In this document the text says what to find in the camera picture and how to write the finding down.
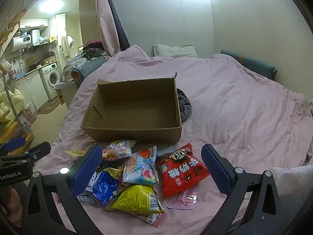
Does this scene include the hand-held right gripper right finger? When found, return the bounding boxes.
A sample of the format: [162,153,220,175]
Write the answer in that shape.
[201,143,289,235]

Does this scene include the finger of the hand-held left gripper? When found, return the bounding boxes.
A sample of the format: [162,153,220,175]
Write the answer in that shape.
[0,137,26,155]
[23,141,52,163]

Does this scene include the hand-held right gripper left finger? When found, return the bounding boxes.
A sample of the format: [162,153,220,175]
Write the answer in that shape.
[22,145,108,235]

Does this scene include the yellow black snack packet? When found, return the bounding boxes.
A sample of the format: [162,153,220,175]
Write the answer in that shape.
[104,167,123,178]

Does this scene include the dark blue snack packet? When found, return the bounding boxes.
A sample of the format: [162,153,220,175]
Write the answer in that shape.
[92,169,123,208]

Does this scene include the red snack packet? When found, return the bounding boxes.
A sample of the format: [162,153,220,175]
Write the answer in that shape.
[156,143,211,198]

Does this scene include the cream noodle snack packet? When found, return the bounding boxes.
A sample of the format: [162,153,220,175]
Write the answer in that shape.
[102,139,138,161]

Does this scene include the pink clear snack packet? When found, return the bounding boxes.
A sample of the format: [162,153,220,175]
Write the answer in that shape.
[167,185,198,210]

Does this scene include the light blue snack packet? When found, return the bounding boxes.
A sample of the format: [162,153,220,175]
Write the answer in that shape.
[122,146,159,184]

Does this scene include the silver snack packet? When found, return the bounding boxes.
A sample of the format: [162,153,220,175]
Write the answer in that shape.
[156,146,176,157]

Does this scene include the brown cardboard box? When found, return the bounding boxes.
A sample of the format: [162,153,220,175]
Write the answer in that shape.
[81,72,183,144]

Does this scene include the white cartoon snack packet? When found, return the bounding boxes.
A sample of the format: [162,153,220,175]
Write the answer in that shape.
[132,212,167,228]

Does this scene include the wooden rack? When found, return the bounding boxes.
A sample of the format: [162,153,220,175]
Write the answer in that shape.
[0,117,35,152]

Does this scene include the metal stand pole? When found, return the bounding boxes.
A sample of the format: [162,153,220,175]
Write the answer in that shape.
[0,76,33,134]

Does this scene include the pale yellow duvet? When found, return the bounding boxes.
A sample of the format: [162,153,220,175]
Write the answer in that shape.
[0,88,25,128]

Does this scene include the patterned floor rug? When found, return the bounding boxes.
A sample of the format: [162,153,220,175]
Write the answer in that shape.
[39,97,64,115]

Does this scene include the white kitchen cabinets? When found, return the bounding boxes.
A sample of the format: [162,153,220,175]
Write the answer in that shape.
[7,72,49,112]

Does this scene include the white chest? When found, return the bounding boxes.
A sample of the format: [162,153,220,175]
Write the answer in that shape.
[54,82,79,109]

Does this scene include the pink blanket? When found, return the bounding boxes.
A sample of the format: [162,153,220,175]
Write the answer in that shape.
[32,45,313,235]

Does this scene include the white washing machine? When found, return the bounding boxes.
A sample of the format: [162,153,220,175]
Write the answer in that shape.
[39,62,59,101]

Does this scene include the brown storage box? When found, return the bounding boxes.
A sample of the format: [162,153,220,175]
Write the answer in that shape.
[40,51,57,66]

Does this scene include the white patterned cloth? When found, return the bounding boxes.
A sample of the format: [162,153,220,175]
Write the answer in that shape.
[62,54,85,81]

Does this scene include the blue-grey cloth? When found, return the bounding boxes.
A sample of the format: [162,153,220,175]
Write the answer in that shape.
[71,59,108,84]

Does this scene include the white water heater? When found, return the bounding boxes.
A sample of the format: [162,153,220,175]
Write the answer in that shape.
[10,29,41,52]

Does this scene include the hanging white towel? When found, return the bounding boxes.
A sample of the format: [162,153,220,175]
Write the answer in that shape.
[61,36,74,59]

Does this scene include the teal bolster cushion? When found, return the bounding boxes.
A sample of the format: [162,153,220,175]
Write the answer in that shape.
[220,49,278,81]

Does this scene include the wooden staircase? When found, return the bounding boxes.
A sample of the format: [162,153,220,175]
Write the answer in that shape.
[0,17,20,52]

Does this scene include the pile of dark clothes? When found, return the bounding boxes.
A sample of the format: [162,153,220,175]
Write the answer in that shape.
[82,39,110,60]

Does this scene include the grey pillow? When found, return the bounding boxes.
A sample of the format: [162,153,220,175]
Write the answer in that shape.
[153,44,198,58]

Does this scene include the pink hanging sheet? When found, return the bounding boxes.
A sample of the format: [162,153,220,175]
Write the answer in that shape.
[95,0,120,57]

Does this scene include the white wall cabinet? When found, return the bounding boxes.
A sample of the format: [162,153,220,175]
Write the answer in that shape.
[20,18,49,29]

